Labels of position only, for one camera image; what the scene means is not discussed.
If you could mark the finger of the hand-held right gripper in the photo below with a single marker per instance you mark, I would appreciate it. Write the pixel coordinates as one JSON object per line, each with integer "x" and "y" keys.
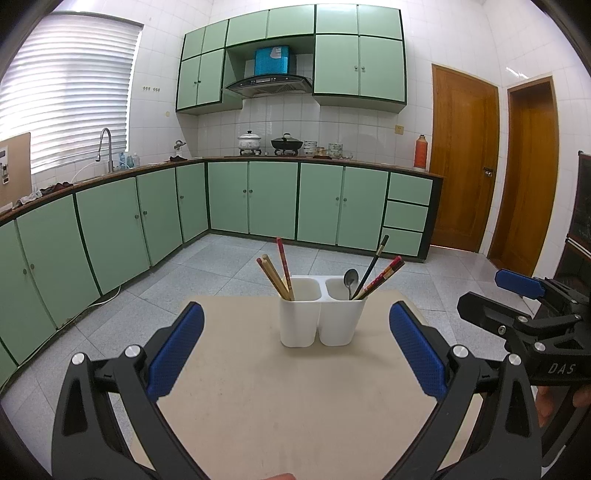
{"x": 519, "y": 282}
{"x": 489, "y": 314}

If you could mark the white two-compartment utensil holder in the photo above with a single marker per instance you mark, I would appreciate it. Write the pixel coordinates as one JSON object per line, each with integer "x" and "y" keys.
{"x": 300, "y": 323}

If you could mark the white cooking pot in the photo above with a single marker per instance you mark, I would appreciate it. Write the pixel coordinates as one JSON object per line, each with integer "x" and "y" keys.
{"x": 249, "y": 143}

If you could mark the blue wrapped hood chimney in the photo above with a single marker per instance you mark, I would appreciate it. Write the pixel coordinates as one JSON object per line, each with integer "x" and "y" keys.
{"x": 272, "y": 60}

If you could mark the black chopstick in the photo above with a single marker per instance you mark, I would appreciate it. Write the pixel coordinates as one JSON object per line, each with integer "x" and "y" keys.
{"x": 373, "y": 261}

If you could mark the metal kitchen faucet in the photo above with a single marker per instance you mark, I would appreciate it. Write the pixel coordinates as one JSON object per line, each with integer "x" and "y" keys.
{"x": 110, "y": 152}

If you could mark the white window blinds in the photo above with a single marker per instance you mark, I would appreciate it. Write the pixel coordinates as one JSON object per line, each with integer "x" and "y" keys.
{"x": 69, "y": 92}

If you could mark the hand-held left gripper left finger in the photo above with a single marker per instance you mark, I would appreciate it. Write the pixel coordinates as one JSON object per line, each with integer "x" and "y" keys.
{"x": 178, "y": 350}

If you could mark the orange thermos flask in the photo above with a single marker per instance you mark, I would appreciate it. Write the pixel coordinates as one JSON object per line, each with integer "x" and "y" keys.
{"x": 420, "y": 154}

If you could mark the dark wooden cabinet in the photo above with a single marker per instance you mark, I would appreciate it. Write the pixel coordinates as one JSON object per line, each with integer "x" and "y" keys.
{"x": 582, "y": 207}

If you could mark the person's right hand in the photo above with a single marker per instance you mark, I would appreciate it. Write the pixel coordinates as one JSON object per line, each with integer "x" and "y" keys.
{"x": 549, "y": 406}

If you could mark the black wok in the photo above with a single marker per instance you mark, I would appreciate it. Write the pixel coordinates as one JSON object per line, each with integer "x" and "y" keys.
{"x": 286, "y": 144}

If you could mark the brown cardboard board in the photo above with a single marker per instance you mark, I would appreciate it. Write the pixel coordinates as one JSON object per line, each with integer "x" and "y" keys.
{"x": 18, "y": 170}

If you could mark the wooden chopstick red patterned end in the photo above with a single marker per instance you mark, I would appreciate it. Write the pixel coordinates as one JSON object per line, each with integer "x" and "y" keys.
{"x": 390, "y": 274}
{"x": 384, "y": 271}

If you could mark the plain wooden door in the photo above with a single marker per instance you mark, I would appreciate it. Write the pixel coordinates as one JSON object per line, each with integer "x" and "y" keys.
{"x": 526, "y": 184}

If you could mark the metal spoon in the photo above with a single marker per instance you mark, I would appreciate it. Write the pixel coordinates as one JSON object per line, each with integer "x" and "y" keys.
{"x": 351, "y": 278}

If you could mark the green upper kitchen cabinets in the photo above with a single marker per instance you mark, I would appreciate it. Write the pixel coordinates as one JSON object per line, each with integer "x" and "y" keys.
{"x": 360, "y": 64}

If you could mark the green lower kitchen cabinets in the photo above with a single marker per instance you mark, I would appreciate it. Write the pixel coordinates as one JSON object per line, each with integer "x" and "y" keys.
{"x": 272, "y": 198}

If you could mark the bottles beside sink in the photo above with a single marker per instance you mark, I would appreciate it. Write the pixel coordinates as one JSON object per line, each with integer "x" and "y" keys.
{"x": 129, "y": 160}

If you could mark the light wooden chopstick reddish end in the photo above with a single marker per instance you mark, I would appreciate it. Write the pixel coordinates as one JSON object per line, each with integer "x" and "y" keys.
{"x": 276, "y": 272}
{"x": 271, "y": 277}

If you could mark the stack of plain bowls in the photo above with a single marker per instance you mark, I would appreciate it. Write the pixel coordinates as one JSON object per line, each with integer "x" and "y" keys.
{"x": 310, "y": 148}

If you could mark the person's left hand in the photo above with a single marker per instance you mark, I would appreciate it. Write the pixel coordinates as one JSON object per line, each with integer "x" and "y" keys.
{"x": 279, "y": 477}

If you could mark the green kitchen cabinets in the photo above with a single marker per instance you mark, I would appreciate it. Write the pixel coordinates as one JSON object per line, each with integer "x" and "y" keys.
{"x": 272, "y": 198}
{"x": 360, "y": 64}

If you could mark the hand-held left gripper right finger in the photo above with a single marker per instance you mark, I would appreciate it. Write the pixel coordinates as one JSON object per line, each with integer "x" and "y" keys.
{"x": 415, "y": 350}

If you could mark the crumpled cloths on counter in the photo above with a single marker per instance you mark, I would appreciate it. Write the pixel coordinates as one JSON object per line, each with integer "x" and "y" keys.
{"x": 34, "y": 194}

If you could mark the stack of patterned bowls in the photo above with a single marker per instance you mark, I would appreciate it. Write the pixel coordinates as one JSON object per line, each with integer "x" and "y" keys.
{"x": 336, "y": 151}

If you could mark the black range hood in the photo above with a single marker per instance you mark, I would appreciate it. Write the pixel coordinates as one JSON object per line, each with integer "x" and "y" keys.
{"x": 268, "y": 86}

